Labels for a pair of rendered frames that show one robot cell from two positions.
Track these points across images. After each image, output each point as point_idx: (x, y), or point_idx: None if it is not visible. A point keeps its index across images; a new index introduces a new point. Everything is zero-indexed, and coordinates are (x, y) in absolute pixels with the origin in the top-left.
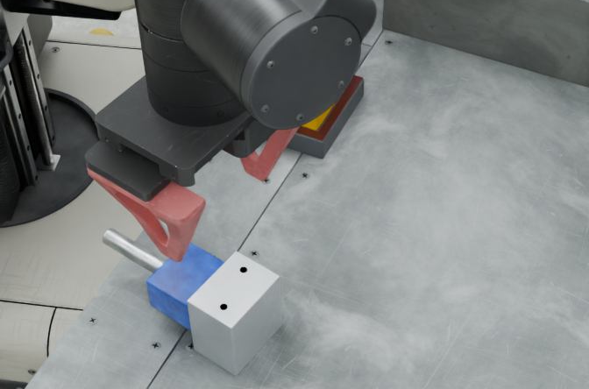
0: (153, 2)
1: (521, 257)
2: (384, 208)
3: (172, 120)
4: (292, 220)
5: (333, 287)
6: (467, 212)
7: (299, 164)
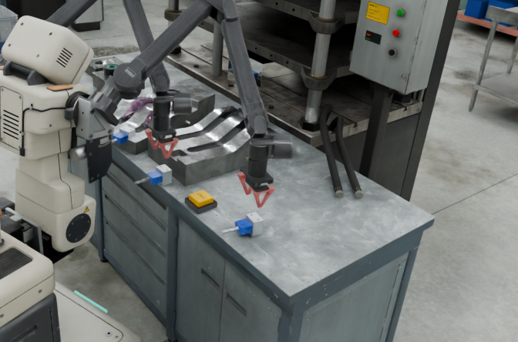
0: (264, 155)
1: (260, 196)
2: (236, 205)
3: (262, 176)
4: (230, 216)
5: None
6: (244, 197)
7: (215, 209)
